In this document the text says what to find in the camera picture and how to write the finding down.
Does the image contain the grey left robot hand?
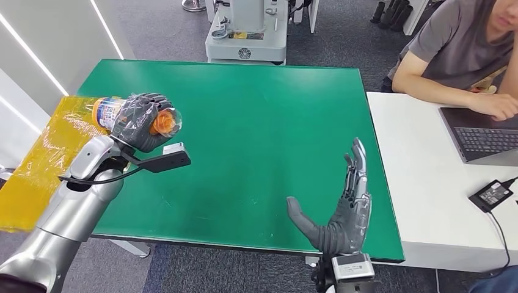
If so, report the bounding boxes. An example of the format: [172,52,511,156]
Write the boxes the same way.
[110,92,175,154]

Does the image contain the wooden chair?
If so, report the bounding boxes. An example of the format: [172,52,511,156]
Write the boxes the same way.
[467,65,508,95]

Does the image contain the yellow film-wrapped cardboard box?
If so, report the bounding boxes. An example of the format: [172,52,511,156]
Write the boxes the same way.
[0,95,123,234]

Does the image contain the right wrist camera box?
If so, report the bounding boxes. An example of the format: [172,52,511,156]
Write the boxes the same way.
[330,253,378,293]

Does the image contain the person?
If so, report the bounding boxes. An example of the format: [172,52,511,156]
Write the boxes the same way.
[380,0,518,122]

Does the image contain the black adapter cable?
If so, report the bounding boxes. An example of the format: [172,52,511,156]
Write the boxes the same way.
[486,211,512,280]

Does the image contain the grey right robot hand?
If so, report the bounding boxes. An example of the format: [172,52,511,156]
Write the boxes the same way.
[286,137,373,256]

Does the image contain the dark grey laptop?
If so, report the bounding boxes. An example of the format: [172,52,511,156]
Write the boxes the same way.
[439,106,518,167]

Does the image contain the black power adapter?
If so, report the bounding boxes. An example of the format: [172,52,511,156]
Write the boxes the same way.
[468,179,515,214]

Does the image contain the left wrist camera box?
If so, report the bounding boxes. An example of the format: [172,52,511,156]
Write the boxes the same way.
[120,142,192,174]

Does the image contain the grey machine base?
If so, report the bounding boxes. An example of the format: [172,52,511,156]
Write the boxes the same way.
[204,0,289,67]

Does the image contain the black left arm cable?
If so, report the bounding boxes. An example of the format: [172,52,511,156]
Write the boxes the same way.
[57,165,145,186]

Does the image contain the chrome stand base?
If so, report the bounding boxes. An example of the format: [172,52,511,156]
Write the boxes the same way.
[181,0,208,13]

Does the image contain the person's right hand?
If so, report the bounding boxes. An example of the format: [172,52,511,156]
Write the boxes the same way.
[468,92,518,122]

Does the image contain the white desk leg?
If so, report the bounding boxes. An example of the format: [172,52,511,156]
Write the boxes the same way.
[307,0,321,35]

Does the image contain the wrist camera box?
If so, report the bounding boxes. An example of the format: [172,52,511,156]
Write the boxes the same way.
[120,142,192,174]
[330,253,378,293]

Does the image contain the blue fabric object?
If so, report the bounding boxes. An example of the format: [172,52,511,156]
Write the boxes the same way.
[468,265,518,293]

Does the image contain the orange plastic bottle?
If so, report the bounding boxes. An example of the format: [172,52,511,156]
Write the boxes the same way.
[90,96,183,138]

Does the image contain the black robot legs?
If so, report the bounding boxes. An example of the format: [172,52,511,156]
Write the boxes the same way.
[369,0,414,33]

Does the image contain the white cabinet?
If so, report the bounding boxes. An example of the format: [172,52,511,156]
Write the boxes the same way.
[402,0,431,37]

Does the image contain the white wall light strip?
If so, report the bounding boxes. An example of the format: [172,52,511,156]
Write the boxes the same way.
[0,95,42,135]
[0,11,70,97]
[89,0,125,60]

